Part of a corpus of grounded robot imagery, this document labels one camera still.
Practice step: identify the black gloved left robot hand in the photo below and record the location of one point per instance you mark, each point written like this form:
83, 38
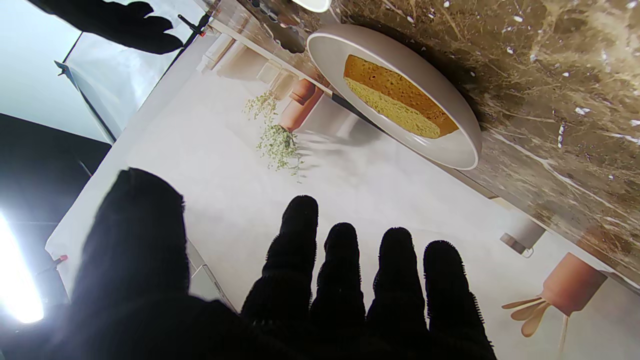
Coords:
140, 280

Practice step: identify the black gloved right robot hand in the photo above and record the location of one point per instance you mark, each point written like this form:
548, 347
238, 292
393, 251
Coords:
120, 22

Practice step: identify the white paper bento box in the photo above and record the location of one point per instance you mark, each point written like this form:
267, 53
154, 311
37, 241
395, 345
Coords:
312, 4

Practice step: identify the toasted bread slice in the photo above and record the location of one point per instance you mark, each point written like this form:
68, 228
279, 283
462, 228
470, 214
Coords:
395, 95

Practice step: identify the printed kitchen scene backdrop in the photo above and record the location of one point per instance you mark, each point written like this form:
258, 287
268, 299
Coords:
225, 175

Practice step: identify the round white plate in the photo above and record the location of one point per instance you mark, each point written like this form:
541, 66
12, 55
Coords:
330, 55

